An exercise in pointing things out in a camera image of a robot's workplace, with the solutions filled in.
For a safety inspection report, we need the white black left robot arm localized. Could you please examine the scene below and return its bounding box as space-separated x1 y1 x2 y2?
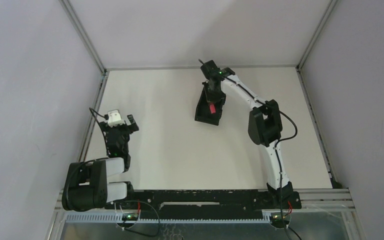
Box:
61 111 139 212

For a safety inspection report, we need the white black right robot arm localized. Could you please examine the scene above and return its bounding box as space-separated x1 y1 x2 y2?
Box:
194 62 294 208

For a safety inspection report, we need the black plastic bin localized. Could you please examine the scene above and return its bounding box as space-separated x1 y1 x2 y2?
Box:
194 89 224 126

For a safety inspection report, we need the left control board wiring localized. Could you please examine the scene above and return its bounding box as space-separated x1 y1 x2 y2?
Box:
113 200 161 238

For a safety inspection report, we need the control board wiring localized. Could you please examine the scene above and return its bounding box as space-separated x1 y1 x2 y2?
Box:
113 200 161 238
270 200 302 240

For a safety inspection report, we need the right control board wiring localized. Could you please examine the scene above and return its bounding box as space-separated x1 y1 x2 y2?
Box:
270 200 302 240

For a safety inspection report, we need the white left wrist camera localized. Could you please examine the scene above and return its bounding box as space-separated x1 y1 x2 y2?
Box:
104 109 126 127

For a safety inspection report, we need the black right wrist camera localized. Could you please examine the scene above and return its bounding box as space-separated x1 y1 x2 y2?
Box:
198 59 221 80

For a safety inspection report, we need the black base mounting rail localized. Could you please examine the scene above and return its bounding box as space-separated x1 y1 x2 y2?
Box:
105 189 302 220

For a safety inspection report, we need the white cable duct strip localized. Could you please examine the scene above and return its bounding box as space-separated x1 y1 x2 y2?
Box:
65 212 272 224

